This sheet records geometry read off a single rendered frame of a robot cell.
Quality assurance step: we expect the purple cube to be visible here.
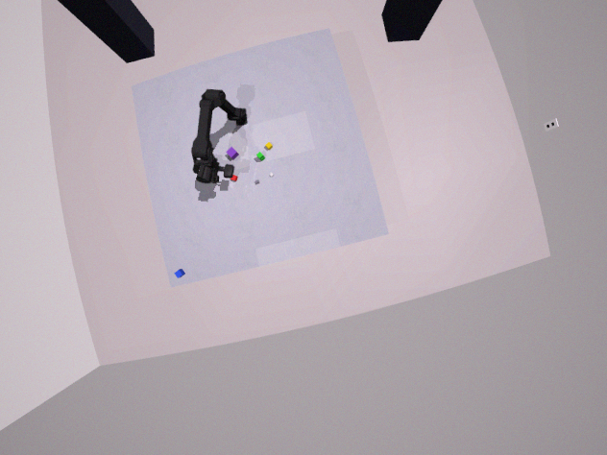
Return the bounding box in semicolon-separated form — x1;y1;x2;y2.
226;147;239;160

